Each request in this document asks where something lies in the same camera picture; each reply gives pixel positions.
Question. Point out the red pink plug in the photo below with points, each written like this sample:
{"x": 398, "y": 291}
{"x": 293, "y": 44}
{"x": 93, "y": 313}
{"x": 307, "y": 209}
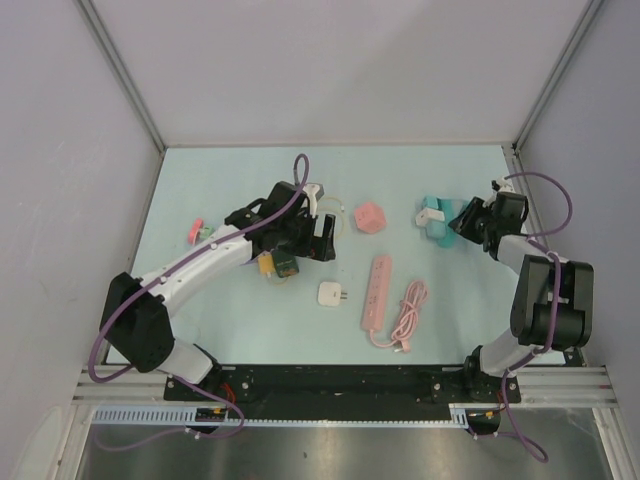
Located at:
{"x": 194, "y": 231}

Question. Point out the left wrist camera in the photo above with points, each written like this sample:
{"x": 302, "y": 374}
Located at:
{"x": 314, "y": 193}

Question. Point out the teal plug lower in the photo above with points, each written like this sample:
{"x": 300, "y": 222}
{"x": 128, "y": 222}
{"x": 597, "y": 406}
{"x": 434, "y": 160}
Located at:
{"x": 436, "y": 230}

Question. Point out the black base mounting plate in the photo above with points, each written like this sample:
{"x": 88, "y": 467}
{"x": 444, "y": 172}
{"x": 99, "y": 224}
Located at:
{"x": 432, "y": 383}

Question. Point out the teal plug upper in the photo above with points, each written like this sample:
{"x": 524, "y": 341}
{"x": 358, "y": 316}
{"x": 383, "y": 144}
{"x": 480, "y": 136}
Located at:
{"x": 431, "y": 202}

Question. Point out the teal power strip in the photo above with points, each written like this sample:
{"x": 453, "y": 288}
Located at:
{"x": 451, "y": 209}

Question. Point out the pink power strip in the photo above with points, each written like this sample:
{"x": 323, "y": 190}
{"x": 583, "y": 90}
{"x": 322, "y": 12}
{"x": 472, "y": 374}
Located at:
{"x": 377, "y": 294}

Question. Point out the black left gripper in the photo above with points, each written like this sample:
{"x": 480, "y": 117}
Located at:
{"x": 319, "y": 248}

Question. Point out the white plug on teal strip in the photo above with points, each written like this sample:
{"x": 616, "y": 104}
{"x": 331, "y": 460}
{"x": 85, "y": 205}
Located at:
{"x": 427, "y": 215}

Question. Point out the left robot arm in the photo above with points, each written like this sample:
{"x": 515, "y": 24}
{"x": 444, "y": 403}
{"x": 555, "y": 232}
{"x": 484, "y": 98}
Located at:
{"x": 138, "y": 311}

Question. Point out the purple socket block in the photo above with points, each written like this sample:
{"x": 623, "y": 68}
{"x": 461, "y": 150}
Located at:
{"x": 251, "y": 261}

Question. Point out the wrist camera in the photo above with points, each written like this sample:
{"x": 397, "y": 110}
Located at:
{"x": 314, "y": 193}
{"x": 502, "y": 185}

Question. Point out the yellow plug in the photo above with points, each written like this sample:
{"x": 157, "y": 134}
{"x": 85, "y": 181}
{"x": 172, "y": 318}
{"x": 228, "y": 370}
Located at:
{"x": 266, "y": 265}

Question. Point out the dark green charger block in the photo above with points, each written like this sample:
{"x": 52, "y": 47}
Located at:
{"x": 285, "y": 264}

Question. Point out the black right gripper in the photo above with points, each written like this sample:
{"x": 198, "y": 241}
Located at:
{"x": 462, "y": 223}

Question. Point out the white charger plug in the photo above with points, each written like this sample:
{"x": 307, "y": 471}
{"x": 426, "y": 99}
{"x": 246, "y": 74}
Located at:
{"x": 331, "y": 294}

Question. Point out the blue cable duct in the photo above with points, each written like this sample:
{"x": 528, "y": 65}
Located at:
{"x": 430, "y": 416}

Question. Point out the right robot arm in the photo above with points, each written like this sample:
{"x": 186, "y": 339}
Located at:
{"x": 553, "y": 302}

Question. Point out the green small adapter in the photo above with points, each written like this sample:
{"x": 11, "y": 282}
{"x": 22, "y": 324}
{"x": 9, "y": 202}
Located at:
{"x": 205, "y": 232}

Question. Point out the pink cube socket adapter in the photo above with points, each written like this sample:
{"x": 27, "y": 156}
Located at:
{"x": 370, "y": 218}

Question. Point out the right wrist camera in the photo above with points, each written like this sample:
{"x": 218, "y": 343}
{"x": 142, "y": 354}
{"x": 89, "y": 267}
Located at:
{"x": 502, "y": 185}

